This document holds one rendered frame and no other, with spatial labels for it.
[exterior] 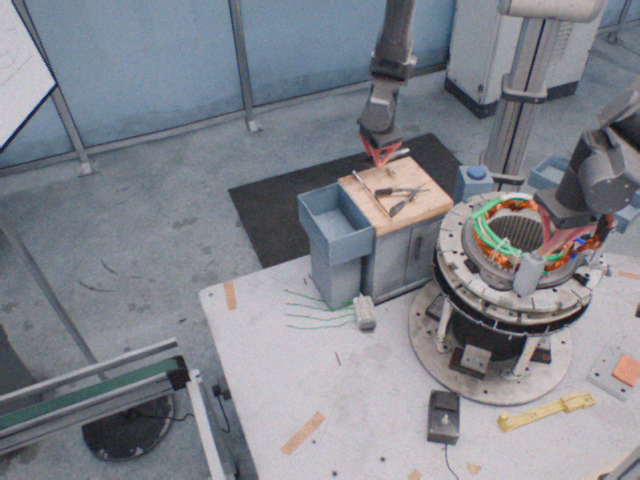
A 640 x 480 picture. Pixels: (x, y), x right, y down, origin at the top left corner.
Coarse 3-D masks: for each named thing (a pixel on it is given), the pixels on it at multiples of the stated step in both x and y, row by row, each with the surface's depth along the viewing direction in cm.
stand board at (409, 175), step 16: (400, 160) 128; (352, 176) 124; (368, 176) 124; (384, 176) 124; (400, 176) 124; (416, 176) 124; (352, 192) 120; (432, 192) 120; (368, 208) 116; (416, 208) 116; (432, 208) 116; (448, 208) 118; (384, 224) 112; (400, 224) 114
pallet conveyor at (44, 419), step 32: (64, 384) 120; (96, 384) 120; (128, 384) 120; (160, 384) 124; (192, 384) 128; (32, 416) 115; (64, 416) 118; (96, 416) 123; (0, 448) 116; (224, 448) 159
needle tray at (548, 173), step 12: (552, 156) 130; (540, 168) 128; (552, 168) 131; (564, 168) 129; (528, 180) 127; (540, 180) 124; (552, 180) 122; (636, 192) 119; (636, 204) 120; (600, 216) 117; (624, 216) 113; (636, 216) 116; (624, 228) 114
